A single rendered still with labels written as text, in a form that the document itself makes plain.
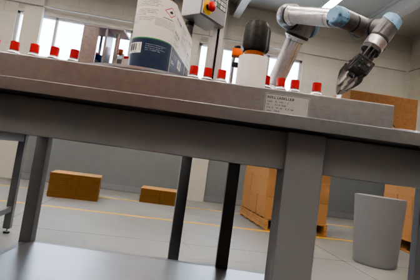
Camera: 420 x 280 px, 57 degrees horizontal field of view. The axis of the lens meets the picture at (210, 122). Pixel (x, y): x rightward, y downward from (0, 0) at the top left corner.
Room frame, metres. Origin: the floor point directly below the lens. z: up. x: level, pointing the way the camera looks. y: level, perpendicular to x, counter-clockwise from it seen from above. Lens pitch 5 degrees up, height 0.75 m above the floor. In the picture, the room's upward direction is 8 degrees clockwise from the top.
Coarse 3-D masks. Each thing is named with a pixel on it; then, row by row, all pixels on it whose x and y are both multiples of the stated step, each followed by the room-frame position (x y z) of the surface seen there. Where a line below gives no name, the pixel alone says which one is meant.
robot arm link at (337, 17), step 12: (288, 12) 1.65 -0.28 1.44; (300, 12) 1.58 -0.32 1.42; (312, 12) 1.52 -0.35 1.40; (324, 12) 1.46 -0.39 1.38; (336, 12) 1.38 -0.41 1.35; (348, 12) 1.38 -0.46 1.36; (288, 24) 1.69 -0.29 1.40; (312, 24) 1.55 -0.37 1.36; (324, 24) 1.48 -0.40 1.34; (336, 24) 1.40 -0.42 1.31; (348, 24) 1.40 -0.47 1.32
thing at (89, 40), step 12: (84, 36) 1.26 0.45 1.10; (96, 36) 1.26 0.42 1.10; (108, 36) 1.27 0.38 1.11; (120, 36) 1.29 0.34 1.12; (84, 48) 1.26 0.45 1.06; (96, 48) 1.26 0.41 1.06; (108, 48) 1.30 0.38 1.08; (84, 60) 1.26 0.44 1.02; (96, 60) 1.28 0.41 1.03; (108, 60) 1.32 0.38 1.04
